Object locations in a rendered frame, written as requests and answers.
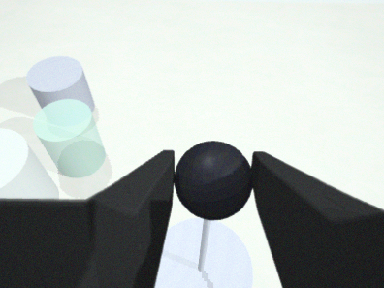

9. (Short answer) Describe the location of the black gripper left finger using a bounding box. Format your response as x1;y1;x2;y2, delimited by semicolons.
0;149;175;288

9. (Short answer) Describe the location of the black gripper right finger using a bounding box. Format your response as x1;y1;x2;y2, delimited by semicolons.
251;151;384;288

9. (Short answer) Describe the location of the french press coffee maker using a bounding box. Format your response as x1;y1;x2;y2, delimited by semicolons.
155;141;254;288

